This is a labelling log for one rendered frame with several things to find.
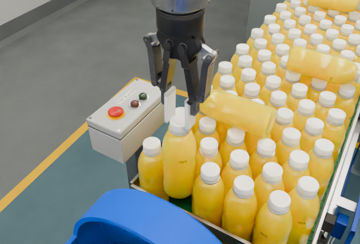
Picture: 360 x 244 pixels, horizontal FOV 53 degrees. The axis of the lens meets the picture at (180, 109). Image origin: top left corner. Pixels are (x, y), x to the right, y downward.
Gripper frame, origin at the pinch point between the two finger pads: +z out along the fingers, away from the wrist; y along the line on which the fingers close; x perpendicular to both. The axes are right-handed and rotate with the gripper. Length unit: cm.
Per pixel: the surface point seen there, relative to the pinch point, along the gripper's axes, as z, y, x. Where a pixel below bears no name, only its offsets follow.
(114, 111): 10.9, -19.6, 3.2
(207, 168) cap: 12.2, 6.6, -0.4
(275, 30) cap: 13, -3, 66
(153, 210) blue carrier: -1.4, 9.1, -21.9
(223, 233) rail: 24.4, 13.1, -4.4
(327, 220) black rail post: 24.0, 30.7, 9.5
